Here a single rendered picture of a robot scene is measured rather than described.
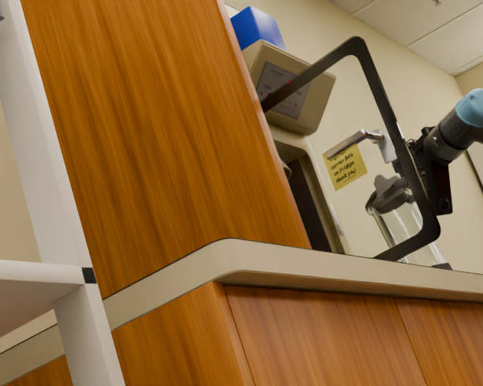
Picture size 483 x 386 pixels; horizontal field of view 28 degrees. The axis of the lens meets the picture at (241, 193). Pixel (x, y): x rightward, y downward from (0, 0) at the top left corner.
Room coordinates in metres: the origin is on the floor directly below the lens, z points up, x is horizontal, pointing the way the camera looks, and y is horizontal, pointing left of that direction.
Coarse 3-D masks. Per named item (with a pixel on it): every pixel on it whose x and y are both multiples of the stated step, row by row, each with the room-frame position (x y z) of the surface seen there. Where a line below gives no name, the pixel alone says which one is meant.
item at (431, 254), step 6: (426, 246) 1.93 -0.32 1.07; (432, 246) 1.94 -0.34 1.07; (438, 246) 1.96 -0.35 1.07; (414, 252) 1.93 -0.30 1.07; (420, 252) 1.93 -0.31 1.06; (426, 252) 1.93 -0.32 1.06; (432, 252) 1.93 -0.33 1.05; (438, 252) 1.94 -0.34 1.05; (402, 258) 1.95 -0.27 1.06; (408, 258) 1.94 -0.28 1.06; (414, 258) 1.93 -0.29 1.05; (420, 258) 1.93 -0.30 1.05; (426, 258) 1.93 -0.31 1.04; (432, 258) 1.93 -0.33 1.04; (438, 258) 1.94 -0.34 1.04; (444, 258) 1.95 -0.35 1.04; (420, 264) 1.93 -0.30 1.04; (426, 264) 1.93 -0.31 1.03; (432, 264) 1.93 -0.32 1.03
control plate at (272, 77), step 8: (264, 64) 1.72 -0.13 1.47; (272, 64) 1.74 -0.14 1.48; (264, 72) 1.73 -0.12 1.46; (272, 72) 1.75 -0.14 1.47; (280, 72) 1.77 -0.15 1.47; (288, 72) 1.80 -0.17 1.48; (264, 80) 1.75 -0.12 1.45; (272, 80) 1.77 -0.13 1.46; (280, 80) 1.79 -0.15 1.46; (288, 80) 1.81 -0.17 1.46; (256, 88) 1.74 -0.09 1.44; (264, 88) 1.76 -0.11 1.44; (272, 88) 1.78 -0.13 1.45; (264, 96) 1.77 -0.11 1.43
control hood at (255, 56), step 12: (252, 48) 1.69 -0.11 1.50; (264, 48) 1.70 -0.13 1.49; (276, 48) 1.73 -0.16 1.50; (252, 60) 1.70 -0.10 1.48; (264, 60) 1.72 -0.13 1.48; (276, 60) 1.75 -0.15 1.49; (288, 60) 1.78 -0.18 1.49; (300, 60) 1.81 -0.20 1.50; (252, 72) 1.70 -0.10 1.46; (300, 72) 1.83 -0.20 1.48
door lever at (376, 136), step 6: (360, 132) 1.53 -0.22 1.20; (366, 132) 1.53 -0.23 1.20; (372, 132) 1.55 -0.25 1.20; (378, 132) 1.56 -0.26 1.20; (348, 138) 1.55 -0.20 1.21; (354, 138) 1.54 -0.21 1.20; (360, 138) 1.53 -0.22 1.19; (366, 138) 1.54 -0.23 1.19; (372, 138) 1.56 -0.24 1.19; (378, 138) 1.57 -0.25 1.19; (342, 144) 1.56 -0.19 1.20; (348, 144) 1.55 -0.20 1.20; (354, 144) 1.55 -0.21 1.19; (330, 150) 1.57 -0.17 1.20; (336, 150) 1.57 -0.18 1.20; (342, 150) 1.56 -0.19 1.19; (330, 156) 1.58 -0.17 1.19; (336, 156) 1.58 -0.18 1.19
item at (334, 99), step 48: (336, 48) 1.58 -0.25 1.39; (288, 96) 1.66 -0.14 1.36; (336, 96) 1.60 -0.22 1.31; (384, 96) 1.55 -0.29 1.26; (288, 144) 1.68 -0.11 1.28; (336, 144) 1.62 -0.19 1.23; (384, 144) 1.57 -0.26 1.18; (336, 192) 1.64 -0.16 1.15; (384, 192) 1.59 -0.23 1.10; (336, 240) 1.66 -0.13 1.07; (384, 240) 1.61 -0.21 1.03; (432, 240) 1.56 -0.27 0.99
